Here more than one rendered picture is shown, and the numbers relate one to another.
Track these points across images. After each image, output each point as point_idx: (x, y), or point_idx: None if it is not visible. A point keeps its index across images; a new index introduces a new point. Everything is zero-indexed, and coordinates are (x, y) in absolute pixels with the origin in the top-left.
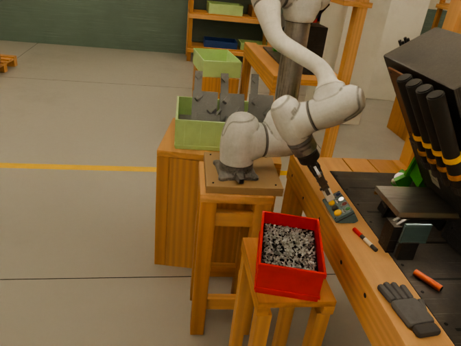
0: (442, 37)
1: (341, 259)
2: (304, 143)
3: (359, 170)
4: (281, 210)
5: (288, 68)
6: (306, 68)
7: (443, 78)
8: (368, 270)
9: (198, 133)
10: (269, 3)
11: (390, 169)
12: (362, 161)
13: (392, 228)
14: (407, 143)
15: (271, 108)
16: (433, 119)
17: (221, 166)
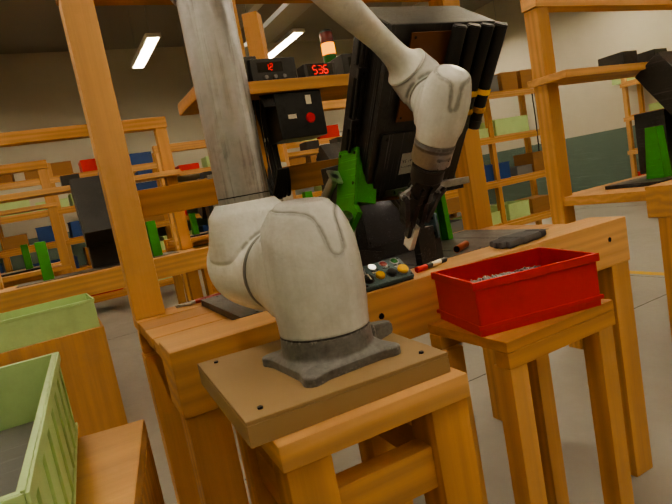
0: (391, 9)
1: None
2: None
3: (204, 321)
4: (212, 503)
5: (249, 92)
6: (383, 41)
7: (475, 19)
8: (486, 255)
9: (52, 502)
10: None
11: (180, 315)
12: (161, 328)
13: (431, 230)
14: (136, 284)
15: (463, 80)
16: (499, 47)
17: (364, 336)
